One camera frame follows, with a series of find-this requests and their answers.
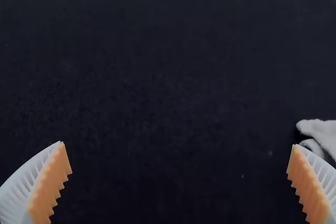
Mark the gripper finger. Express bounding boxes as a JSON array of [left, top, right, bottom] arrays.
[[0, 140, 74, 224], [286, 143, 336, 224]]

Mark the black mat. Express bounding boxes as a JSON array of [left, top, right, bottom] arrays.
[[0, 0, 336, 224]]

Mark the pale towel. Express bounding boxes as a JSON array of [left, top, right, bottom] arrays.
[[296, 119, 336, 170]]

